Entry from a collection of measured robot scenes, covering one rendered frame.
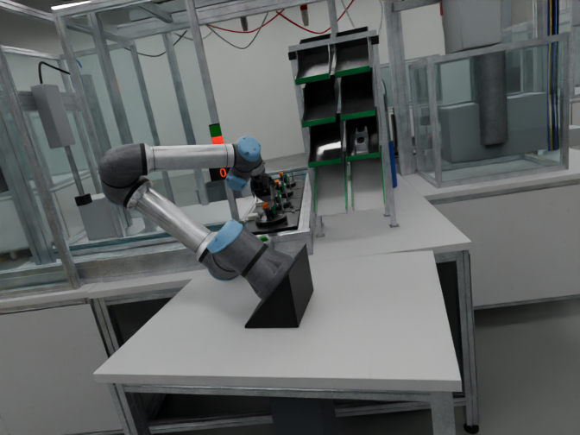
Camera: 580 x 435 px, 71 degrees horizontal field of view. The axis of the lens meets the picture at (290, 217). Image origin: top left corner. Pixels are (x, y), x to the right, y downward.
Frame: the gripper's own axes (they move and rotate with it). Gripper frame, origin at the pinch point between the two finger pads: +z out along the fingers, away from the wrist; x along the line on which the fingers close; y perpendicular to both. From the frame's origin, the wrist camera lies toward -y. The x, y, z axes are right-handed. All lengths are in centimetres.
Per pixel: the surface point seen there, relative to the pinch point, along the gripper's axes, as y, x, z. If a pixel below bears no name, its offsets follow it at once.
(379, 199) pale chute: 11.2, 46.0, -0.1
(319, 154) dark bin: -8.1, 25.1, -10.7
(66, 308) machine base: 37, -87, 6
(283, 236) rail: 22.8, 6.5, -2.0
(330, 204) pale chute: 9.5, 26.6, 0.3
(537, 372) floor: 66, 113, 88
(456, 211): -13, 92, 57
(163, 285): 36, -43, 1
